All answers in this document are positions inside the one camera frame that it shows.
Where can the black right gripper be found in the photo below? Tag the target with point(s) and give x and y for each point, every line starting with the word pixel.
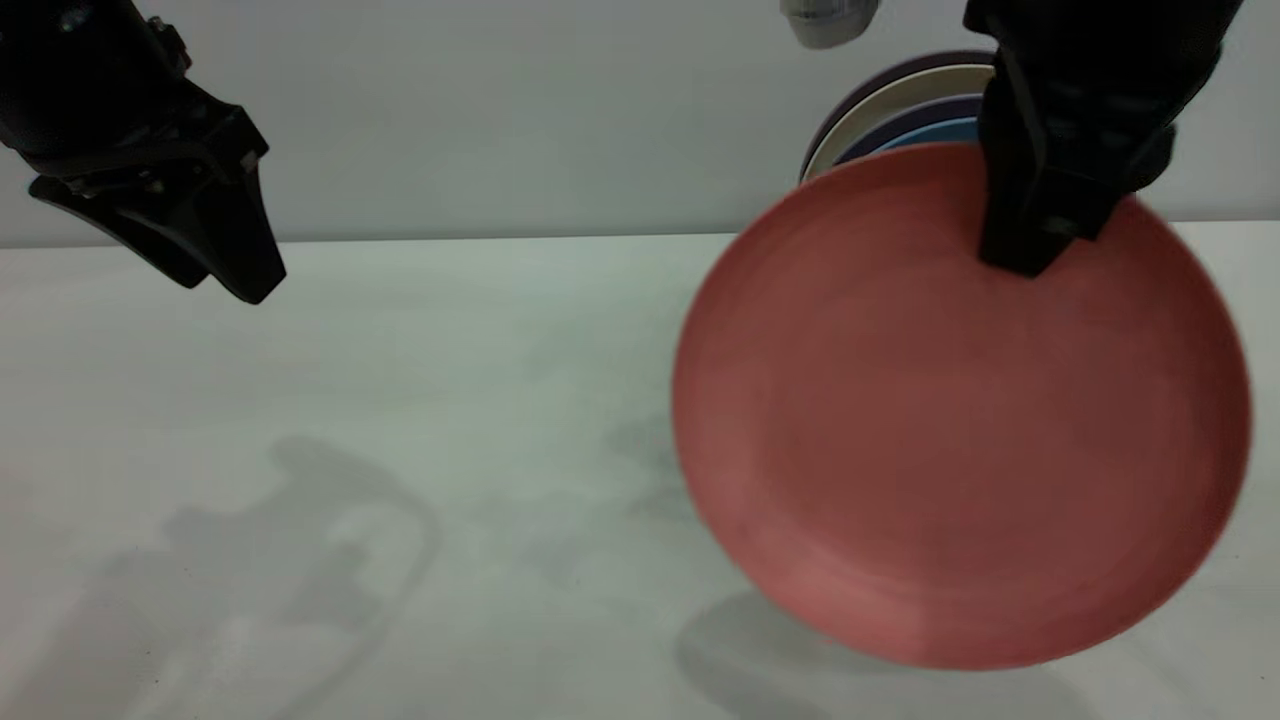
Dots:
pixel 1120 50

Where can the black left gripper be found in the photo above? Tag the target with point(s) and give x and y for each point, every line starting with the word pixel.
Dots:
pixel 130 135

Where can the pink round plate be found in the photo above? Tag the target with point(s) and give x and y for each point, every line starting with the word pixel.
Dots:
pixel 960 430

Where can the blue round plate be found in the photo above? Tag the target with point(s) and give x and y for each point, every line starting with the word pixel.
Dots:
pixel 930 135

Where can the dark purple round plate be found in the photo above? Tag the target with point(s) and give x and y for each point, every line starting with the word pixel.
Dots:
pixel 900 68
pixel 920 112

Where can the beige round plate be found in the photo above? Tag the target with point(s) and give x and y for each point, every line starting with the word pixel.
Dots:
pixel 900 95

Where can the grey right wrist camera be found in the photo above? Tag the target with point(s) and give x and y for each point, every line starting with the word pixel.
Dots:
pixel 830 20

